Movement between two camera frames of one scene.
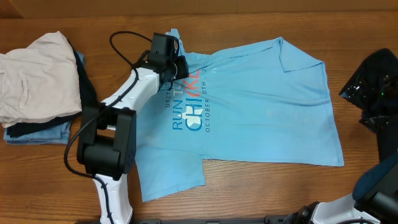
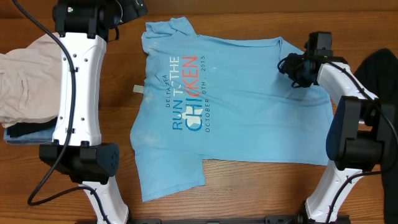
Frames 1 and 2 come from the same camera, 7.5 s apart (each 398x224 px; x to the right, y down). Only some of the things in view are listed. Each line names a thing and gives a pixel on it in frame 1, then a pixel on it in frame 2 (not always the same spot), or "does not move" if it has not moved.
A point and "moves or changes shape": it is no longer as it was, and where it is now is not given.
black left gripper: [183, 66] → [129, 13]
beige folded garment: [40, 83] does not move
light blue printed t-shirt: [265, 101] moves or changes shape
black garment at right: [374, 90] does not move
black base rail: [274, 220] does not move
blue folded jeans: [59, 136] does not move
